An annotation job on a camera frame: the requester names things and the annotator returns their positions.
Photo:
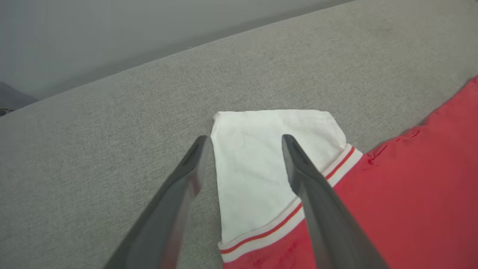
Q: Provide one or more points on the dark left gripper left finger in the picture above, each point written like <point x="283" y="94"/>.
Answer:
<point x="164" y="224"/>

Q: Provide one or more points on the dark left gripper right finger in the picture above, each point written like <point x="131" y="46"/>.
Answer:
<point x="328" y="224"/>

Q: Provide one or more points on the red and white shirt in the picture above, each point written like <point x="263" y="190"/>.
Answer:
<point x="254" y="168"/>

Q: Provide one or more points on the grey fabric sofa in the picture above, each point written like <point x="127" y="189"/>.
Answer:
<point x="112" y="130"/>

